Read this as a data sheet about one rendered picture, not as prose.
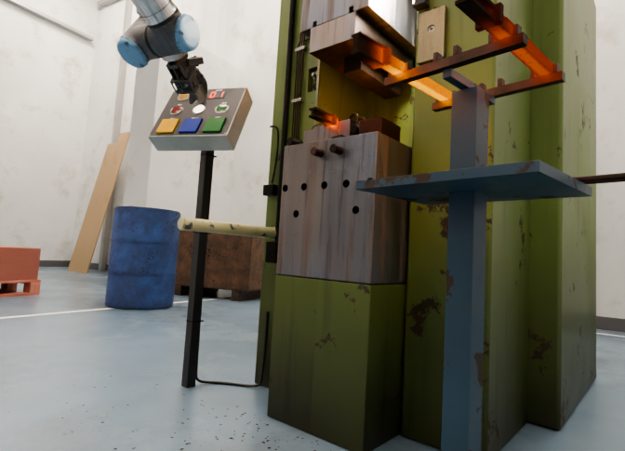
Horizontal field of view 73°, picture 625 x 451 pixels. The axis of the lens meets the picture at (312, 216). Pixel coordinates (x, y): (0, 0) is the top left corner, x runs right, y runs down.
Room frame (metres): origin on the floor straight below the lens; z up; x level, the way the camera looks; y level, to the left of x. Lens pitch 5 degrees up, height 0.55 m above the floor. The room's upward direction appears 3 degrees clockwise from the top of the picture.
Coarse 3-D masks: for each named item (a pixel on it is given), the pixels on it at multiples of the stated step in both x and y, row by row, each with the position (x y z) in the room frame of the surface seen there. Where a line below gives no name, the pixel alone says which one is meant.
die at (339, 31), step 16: (352, 16) 1.35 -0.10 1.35; (320, 32) 1.44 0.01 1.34; (336, 32) 1.39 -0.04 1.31; (352, 32) 1.35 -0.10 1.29; (368, 32) 1.41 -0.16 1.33; (320, 48) 1.44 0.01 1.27; (336, 48) 1.43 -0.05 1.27; (352, 48) 1.42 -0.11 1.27; (400, 48) 1.58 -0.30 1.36; (336, 64) 1.55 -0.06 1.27
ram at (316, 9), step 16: (304, 0) 1.50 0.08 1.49; (320, 0) 1.45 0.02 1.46; (336, 0) 1.40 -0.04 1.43; (352, 0) 1.35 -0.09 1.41; (368, 0) 1.31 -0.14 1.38; (384, 0) 1.38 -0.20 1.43; (400, 0) 1.47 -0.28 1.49; (304, 16) 1.49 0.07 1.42; (320, 16) 1.44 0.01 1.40; (336, 16) 1.40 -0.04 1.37; (368, 16) 1.37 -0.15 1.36; (384, 16) 1.39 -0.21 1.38; (400, 16) 1.47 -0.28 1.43; (416, 16) 1.56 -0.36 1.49; (304, 32) 1.50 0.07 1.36; (384, 32) 1.47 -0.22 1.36; (400, 32) 1.47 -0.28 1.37; (416, 32) 1.57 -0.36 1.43
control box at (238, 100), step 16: (176, 96) 1.71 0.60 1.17; (208, 96) 1.66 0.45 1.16; (224, 96) 1.64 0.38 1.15; (240, 96) 1.62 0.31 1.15; (192, 112) 1.63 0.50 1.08; (208, 112) 1.61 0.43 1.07; (224, 112) 1.59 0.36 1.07; (240, 112) 1.60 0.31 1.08; (176, 128) 1.59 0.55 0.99; (224, 128) 1.53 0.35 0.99; (240, 128) 1.61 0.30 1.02; (160, 144) 1.63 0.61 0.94; (176, 144) 1.61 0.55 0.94; (192, 144) 1.59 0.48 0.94; (208, 144) 1.57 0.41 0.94; (224, 144) 1.56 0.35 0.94
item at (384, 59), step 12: (360, 36) 0.83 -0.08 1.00; (360, 48) 0.83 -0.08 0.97; (372, 48) 0.86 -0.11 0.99; (384, 48) 0.88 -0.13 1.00; (360, 60) 0.86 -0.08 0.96; (372, 60) 0.86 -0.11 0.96; (384, 60) 0.88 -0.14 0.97; (396, 60) 0.91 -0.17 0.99; (396, 72) 0.93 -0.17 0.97; (420, 84) 0.99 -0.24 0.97; (432, 84) 1.01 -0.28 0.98; (432, 96) 1.06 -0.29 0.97; (444, 96) 1.05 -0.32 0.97
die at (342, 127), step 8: (344, 120) 1.36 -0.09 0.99; (352, 120) 1.36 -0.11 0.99; (320, 128) 1.42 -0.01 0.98; (328, 128) 1.40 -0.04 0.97; (336, 128) 1.38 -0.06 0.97; (344, 128) 1.36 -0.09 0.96; (304, 136) 1.47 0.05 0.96; (312, 136) 1.44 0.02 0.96; (320, 136) 1.42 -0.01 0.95; (328, 136) 1.40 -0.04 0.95
